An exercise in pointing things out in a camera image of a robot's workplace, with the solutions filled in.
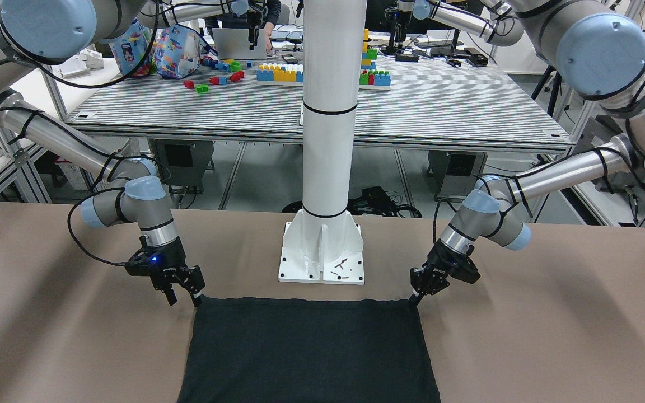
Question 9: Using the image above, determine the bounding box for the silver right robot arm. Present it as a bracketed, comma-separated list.
[0, 1, 205, 306]

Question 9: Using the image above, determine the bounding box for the black printed t-shirt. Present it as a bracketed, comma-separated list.
[177, 297, 441, 402]

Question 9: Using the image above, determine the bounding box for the grey slatted work table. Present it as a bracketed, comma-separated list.
[67, 57, 575, 154]

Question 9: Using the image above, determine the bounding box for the colourful toy block set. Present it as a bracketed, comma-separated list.
[256, 20, 392, 94]

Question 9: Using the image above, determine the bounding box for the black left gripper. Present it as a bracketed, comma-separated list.
[409, 240, 480, 306]

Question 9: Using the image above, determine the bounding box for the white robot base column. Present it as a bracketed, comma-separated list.
[277, 1, 367, 285]

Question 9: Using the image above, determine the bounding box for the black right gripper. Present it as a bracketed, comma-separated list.
[125, 236, 205, 308]

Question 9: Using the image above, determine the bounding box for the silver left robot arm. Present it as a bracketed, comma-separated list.
[409, 1, 645, 305]

